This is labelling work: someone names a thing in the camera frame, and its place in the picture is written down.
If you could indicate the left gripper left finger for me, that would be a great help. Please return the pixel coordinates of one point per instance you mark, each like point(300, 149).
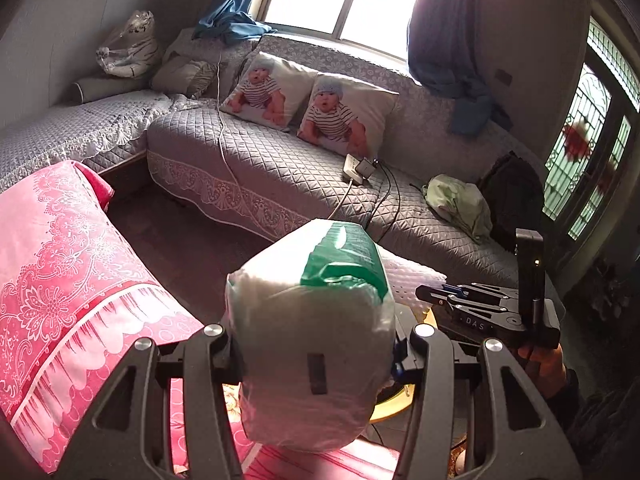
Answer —
point(125, 434)

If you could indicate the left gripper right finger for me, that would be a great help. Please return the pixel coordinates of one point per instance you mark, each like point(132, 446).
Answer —
point(510, 431)

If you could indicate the white foam fruit net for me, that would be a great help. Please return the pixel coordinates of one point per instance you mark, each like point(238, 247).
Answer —
point(405, 276)

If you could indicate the white green tissue pack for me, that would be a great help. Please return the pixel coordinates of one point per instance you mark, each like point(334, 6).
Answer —
point(311, 395)

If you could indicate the black backpack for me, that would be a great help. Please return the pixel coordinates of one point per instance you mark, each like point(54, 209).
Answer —
point(515, 197)

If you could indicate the green cloth bundle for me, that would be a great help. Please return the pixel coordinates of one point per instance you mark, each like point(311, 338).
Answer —
point(460, 204)

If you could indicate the pink floral table cloth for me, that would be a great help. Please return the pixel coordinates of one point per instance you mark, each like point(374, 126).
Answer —
point(74, 298)

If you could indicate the stained glass door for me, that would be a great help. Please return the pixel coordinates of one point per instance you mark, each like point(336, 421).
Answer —
point(586, 156)

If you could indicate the white power strip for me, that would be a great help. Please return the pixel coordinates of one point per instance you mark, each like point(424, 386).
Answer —
point(357, 170)

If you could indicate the right baby print pillow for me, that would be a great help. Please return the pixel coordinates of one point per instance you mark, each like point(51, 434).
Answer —
point(347, 115)

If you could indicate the baby print pillow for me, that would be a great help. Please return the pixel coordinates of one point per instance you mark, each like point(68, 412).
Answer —
point(270, 91)
point(347, 115)

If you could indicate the dark purple curtain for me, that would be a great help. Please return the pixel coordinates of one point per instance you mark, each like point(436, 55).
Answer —
point(442, 57)

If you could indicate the grey quilted corner sofa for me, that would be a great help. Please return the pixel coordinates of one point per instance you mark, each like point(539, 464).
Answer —
point(269, 181)

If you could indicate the left baby print pillow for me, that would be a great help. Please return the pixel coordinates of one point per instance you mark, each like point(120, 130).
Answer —
point(270, 91)

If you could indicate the window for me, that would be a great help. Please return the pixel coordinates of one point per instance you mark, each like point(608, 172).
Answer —
point(377, 25)

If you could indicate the grey bolster cushion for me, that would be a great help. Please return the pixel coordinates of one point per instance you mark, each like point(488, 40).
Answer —
point(95, 88)

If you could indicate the grey satin cushion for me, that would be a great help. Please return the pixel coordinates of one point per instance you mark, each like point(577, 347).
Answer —
point(185, 76)

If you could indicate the blue curtain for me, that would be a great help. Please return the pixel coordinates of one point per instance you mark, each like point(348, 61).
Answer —
point(230, 22)

